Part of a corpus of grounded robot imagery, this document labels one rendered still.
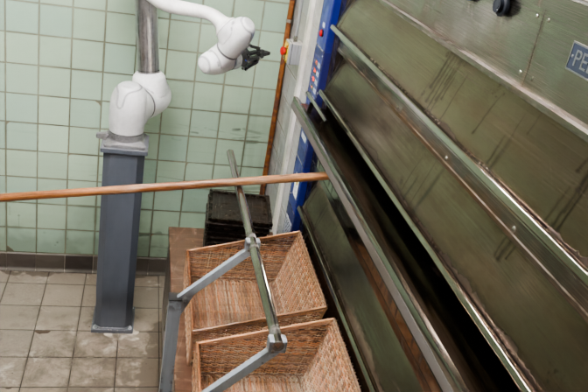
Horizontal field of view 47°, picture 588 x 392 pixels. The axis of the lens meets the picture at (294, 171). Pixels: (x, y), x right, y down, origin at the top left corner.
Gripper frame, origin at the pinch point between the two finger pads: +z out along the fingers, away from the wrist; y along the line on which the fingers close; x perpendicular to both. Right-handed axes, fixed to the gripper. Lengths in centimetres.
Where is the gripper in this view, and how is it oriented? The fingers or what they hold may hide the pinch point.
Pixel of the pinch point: (262, 53)
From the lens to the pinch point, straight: 316.3
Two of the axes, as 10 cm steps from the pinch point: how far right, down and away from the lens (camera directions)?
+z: 5.6, -2.5, 7.9
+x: 8.1, 3.5, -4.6
